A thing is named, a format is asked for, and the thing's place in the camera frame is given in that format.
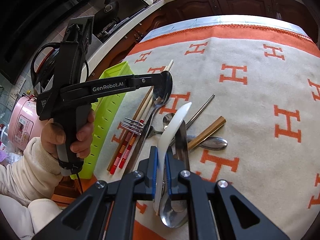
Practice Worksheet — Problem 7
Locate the black wok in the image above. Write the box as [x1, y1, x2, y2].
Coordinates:
[95, 0, 122, 29]

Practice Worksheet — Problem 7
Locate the golden tan chopstick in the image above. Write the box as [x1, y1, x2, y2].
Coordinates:
[187, 116, 227, 151]

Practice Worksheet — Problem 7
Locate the person's left forearm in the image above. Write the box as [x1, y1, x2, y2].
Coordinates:
[0, 137, 63, 207]

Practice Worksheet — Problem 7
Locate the steel fork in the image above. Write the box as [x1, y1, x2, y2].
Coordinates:
[121, 117, 164, 138]

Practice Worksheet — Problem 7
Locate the gas stove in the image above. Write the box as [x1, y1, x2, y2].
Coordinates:
[96, 17, 132, 44]

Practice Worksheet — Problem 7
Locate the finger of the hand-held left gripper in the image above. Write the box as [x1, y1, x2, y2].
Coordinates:
[132, 70, 173, 89]

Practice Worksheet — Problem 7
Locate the person's left hand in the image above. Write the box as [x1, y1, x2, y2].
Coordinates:
[40, 110, 96, 160]

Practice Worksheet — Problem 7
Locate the orange and white printed blanket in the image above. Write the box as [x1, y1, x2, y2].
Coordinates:
[94, 24, 320, 240]

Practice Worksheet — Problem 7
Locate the black cable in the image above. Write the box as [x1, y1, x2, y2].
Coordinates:
[71, 172, 84, 194]

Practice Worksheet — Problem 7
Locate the green plastic utensil tray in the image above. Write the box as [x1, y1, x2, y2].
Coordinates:
[84, 60, 134, 180]

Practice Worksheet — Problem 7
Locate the small steel spoon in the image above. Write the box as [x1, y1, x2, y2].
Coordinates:
[162, 113, 176, 131]

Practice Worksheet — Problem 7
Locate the steel tipped red chopstick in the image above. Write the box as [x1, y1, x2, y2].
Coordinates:
[186, 94, 216, 128]

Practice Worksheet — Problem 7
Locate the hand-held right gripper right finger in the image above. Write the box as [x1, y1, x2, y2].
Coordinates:
[164, 150, 290, 240]

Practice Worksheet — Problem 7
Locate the pink rice cooker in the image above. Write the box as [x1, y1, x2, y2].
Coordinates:
[8, 94, 42, 153]

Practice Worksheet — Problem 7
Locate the white ceramic spoon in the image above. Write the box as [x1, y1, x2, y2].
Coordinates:
[152, 102, 193, 212]

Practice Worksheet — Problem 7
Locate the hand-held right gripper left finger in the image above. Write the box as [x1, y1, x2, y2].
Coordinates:
[32, 145, 160, 240]

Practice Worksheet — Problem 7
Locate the person's white garment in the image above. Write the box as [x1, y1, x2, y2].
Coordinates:
[0, 194, 63, 240]

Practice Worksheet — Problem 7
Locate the large steel spoon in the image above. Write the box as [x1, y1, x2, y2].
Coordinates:
[144, 71, 173, 140]

